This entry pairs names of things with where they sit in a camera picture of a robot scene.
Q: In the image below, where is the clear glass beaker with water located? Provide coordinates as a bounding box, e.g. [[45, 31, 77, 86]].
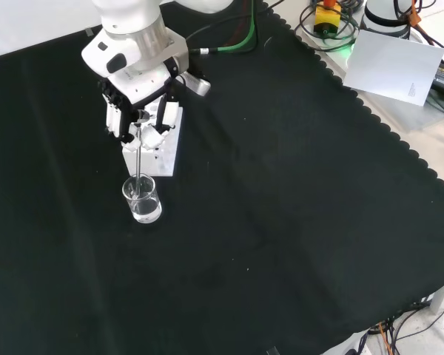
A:
[[121, 173, 163, 224]]

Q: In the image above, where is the clear glass rod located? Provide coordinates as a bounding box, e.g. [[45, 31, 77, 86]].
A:
[[132, 124, 144, 200]]

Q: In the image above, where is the green cable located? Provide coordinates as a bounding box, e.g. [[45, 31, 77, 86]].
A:
[[190, 0, 259, 56]]

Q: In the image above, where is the yellow stop button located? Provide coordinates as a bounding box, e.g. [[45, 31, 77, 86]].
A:
[[313, 0, 343, 34]]

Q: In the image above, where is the pale white board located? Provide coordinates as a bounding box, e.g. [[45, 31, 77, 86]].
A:
[[343, 29, 444, 108]]

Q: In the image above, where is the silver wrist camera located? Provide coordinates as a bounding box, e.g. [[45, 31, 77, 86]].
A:
[[184, 70, 212, 98]]

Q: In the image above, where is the black bench cloth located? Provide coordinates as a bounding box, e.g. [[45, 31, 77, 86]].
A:
[[0, 1, 444, 355]]

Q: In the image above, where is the white test tube rack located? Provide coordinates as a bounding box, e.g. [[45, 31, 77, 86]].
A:
[[121, 105, 184, 178]]

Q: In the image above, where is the grey metal base plate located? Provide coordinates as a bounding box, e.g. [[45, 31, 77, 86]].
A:
[[295, 21, 444, 131]]

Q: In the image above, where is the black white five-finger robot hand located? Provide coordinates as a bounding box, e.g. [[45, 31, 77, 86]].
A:
[[97, 58, 182, 151]]

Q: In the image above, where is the black cable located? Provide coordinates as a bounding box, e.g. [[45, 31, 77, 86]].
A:
[[186, 0, 286, 41]]

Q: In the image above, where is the orange cable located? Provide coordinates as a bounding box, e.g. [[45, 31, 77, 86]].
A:
[[377, 320, 392, 355]]

